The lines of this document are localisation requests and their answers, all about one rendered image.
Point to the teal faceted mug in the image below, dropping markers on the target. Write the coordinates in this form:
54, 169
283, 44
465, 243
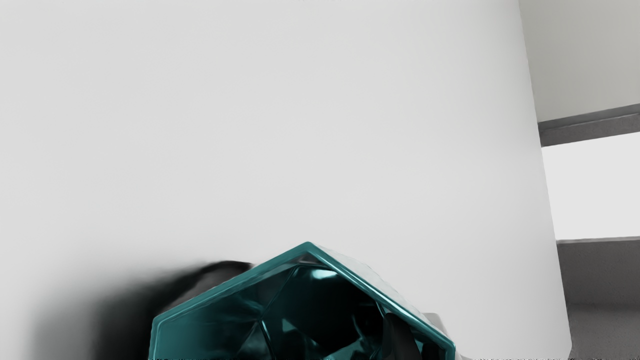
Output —
280, 310

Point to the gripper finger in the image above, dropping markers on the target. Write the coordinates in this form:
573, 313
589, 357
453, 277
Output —
450, 334

